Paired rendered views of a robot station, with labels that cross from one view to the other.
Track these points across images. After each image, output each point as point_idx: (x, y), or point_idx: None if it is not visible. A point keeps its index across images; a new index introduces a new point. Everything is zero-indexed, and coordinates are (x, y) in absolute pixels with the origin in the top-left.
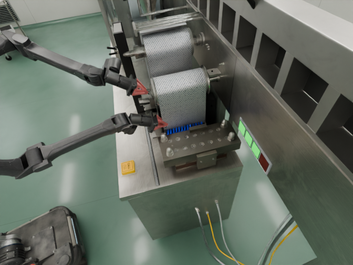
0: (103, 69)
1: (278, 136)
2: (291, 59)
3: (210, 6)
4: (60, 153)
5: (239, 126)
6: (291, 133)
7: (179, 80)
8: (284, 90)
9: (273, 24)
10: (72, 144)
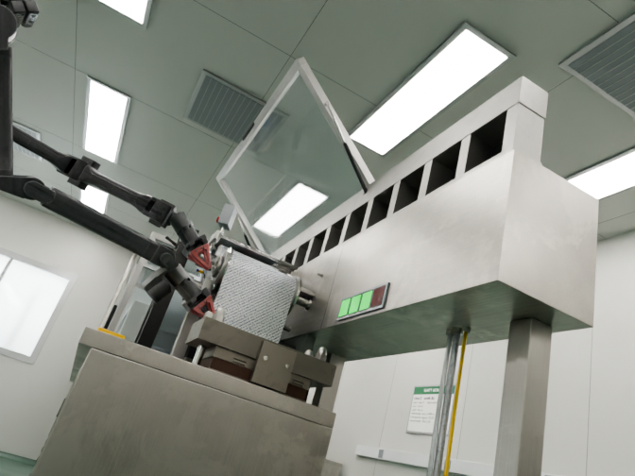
0: (175, 212)
1: (394, 242)
2: (399, 182)
3: (312, 250)
4: (68, 208)
5: (340, 310)
6: (406, 220)
7: (263, 264)
8: (396, 211)
9: (383, 182)
10: (96, 212)
